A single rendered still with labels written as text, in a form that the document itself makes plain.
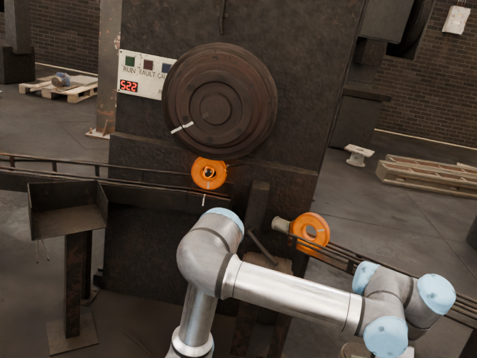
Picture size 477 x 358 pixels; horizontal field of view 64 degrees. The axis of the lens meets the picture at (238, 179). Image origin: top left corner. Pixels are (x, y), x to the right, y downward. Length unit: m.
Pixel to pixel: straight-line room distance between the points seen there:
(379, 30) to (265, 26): 4.15
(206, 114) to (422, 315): 0.98
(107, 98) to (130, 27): 2.77
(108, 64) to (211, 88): 3.03
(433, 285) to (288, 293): 0.31
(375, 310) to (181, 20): 1.33
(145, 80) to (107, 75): 2.71
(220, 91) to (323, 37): 0.49
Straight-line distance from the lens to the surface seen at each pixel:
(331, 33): 1.68
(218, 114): 1.46
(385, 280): 0.87
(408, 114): 8.18
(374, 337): 0.77
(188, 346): 1.13
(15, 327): 2.10
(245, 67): 1.50
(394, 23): 5.80
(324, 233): 1.54
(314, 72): 1.68
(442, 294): 0.90
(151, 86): 1.74
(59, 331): 2.03
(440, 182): 5.14
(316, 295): 0.77
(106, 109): 4.52
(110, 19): 4.39
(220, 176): 1.66
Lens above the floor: 1.42
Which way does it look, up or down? 22 degrees down
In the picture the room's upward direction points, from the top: 11 degrees clockwise
